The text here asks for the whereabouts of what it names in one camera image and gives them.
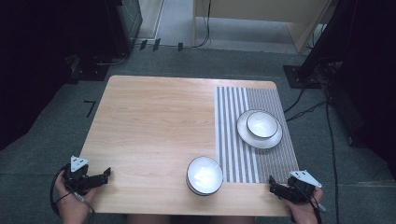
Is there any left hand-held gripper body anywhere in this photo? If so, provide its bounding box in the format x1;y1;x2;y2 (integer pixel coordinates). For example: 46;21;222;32
63;155;106;196

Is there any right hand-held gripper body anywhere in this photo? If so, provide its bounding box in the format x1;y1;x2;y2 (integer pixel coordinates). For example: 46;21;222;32
274;169;323;205

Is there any white plate with dark rim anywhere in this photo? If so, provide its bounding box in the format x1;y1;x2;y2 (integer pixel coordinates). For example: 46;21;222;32
235;108;284;150

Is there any white bowl with dark rim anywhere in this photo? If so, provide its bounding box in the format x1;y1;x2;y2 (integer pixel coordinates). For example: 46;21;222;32
246;110;279;139
185;155;224;197

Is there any person's right hand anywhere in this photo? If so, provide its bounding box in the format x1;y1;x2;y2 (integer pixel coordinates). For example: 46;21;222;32
284;186;325;224

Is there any person's left hand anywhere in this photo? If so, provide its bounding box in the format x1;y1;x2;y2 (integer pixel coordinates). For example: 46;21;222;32
54;169;101;224

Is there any grey striped placemat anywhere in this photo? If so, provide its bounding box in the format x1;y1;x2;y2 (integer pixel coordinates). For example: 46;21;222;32
214;86;300;185

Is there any black stand base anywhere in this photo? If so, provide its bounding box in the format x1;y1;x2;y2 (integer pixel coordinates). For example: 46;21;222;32
65;55;111;85

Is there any dark curtain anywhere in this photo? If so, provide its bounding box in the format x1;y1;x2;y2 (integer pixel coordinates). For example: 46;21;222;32
326;0;396;180
0;0;110;152

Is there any black slanted stand pole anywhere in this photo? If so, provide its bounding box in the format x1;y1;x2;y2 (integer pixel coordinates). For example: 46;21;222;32
297;0;345;82

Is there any dark cabinet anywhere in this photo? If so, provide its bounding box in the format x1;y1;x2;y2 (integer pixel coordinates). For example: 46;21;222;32
104;0;144;59

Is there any light wooden cabinet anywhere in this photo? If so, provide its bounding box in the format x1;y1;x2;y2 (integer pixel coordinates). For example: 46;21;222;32
191;0;339;54

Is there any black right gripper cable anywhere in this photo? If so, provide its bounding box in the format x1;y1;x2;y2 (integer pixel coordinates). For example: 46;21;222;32
289;181;327;224

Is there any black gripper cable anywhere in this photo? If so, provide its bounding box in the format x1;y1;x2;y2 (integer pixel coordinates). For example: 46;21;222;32
289;181;327;224
49;164;96;224

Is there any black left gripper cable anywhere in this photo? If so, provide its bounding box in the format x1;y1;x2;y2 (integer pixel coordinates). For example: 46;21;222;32
49;164;96;224

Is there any long black floor cable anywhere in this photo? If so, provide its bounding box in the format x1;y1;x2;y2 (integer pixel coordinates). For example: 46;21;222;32
323;88;341;224

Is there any black square stand base plate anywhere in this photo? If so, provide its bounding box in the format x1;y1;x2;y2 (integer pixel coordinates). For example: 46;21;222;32
282;64;323;90

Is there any grey floor cable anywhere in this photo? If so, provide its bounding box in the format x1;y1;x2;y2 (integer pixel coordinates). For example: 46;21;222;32
95;53;130;67

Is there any black hanging cable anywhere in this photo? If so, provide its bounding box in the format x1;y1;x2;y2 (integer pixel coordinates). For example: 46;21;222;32
191;0;213;49

